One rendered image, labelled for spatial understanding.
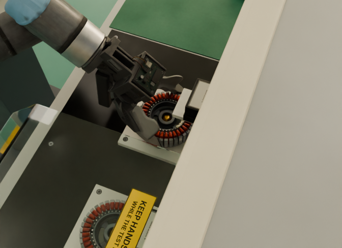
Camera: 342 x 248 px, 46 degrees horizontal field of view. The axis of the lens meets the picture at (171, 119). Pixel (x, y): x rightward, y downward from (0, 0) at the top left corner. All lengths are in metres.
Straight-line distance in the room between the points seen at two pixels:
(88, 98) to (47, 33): 0.24
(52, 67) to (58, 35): 1.28
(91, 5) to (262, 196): 2.03
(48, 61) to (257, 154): 1.82
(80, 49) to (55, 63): 1.29
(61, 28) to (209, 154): 0.51
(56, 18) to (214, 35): 0.45
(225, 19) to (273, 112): 0.84
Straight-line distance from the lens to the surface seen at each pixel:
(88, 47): 0.67
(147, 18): 1.02
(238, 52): 0.21
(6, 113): 1.37
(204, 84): 0.69
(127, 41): 0.95
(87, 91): 0.88
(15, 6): 0.67
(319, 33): 0.24
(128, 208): 0.44
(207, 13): 1.04
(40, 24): 0.67
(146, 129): 0.73
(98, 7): 2.16
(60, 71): 1.92
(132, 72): 0.67
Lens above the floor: 1.48
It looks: 60 degrees down
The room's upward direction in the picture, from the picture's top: straight up
